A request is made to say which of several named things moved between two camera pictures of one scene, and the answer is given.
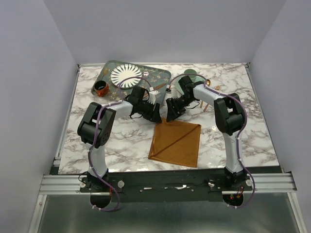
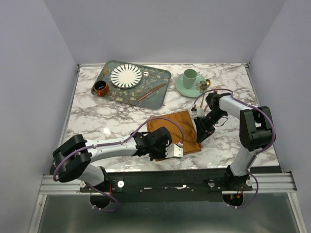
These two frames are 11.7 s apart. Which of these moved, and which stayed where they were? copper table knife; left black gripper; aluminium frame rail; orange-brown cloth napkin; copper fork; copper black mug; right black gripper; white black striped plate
Moved: right black gripper; orange-brown cloth napkin; left black gripper
Stayed: copper black mug; copper fork; copper table knife; aluminium frame rail; white black striped plate
